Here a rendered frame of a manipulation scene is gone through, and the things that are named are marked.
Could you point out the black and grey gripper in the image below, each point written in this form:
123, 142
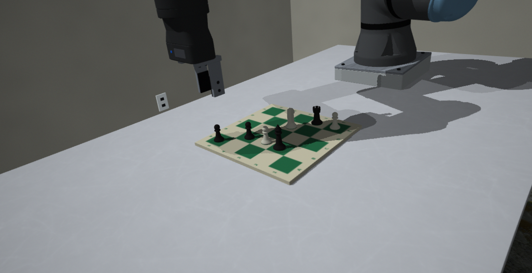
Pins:
188, 40

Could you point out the green and cream chessboard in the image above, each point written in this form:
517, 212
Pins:
306, 145

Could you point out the white chess pawn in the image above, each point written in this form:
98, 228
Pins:
334, 125
266, 140

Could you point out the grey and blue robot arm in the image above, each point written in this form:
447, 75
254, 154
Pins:
386, 38

